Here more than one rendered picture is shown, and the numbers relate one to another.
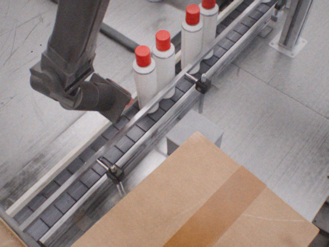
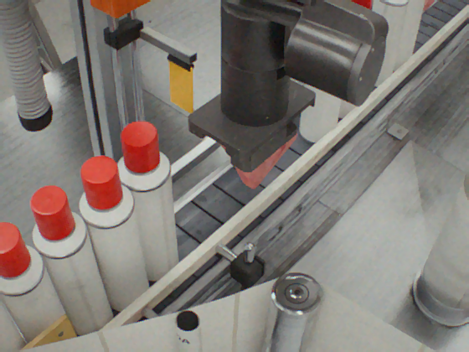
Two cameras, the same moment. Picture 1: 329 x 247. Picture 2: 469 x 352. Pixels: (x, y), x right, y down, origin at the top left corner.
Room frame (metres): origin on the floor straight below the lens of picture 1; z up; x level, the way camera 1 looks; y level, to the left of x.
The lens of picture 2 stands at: (1.28, -0.27, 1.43)
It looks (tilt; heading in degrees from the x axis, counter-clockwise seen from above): 47 degrees down; 177
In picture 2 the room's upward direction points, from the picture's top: 2 degrees clockwise
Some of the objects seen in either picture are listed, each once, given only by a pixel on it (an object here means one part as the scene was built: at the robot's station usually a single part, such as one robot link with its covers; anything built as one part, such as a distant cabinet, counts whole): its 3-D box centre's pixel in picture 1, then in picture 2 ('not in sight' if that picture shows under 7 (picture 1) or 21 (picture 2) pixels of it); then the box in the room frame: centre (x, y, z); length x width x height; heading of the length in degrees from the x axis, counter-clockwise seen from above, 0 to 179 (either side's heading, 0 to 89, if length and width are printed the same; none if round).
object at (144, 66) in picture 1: (146, 81); (405, 14); (0.53, 0.04, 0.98); 0.05 x 0.05 x 0.20
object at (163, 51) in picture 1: (164, 65); (385, 27); (0.57, -0.01, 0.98); 0.05 x 0.05 x 0.20
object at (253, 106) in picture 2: not in sight; (255, 87); (0.90, -0.23, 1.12); 0.10 x 0.07 x 0.07; 138
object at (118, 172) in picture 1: (110, 176); not in sight; (0.33, 0.12, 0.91); 0.07 x 0.03 x 0.16; 47
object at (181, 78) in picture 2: not in sight; (181, 83); (0.86, -0.30, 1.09); 0.03 x 0.01 x 0.06; 47
